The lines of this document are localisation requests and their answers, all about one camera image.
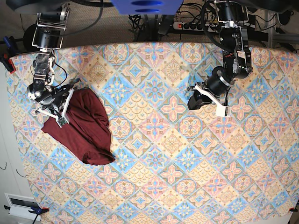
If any blue handled clamp lower left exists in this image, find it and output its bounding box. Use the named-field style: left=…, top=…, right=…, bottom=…
left=4, top=205, right=49, bottom=224

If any dark red t-shirt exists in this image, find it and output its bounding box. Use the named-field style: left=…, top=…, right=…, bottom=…
left=42, top=88, right=115, bottom=165

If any clamp upper left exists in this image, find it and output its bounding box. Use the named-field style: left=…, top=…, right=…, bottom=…
left=0, top=36, right=17, bottom=74

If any blue plastic mount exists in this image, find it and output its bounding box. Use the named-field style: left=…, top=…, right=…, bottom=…
left=111, top=0, right=183, bottom=15

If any white wall socket box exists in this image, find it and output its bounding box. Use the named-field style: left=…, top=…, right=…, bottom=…
left=5, top=193, right=39, bottom=221

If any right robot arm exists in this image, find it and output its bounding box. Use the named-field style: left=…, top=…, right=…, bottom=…
left=28, top=3, right=79, bottom=127

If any white power strip red switch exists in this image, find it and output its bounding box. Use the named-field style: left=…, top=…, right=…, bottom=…
left=172, top=22, right=218, bottom=33

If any black round stool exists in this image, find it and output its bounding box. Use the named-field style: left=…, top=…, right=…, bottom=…
left=23, top=24, right=39, bottom=52

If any patterned colourful tablecloth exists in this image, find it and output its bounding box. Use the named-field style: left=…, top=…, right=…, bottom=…
left=6, top=42, right=299, bottom=224

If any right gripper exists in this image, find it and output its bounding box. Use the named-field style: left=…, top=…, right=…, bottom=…
left=35, top=85, right=74, bottom=128

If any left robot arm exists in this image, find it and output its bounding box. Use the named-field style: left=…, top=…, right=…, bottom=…
left=187, top=0, right=253, bottom=117

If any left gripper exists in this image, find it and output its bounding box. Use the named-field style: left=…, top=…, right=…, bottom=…
left=187, top=83, right=231, bottom=117

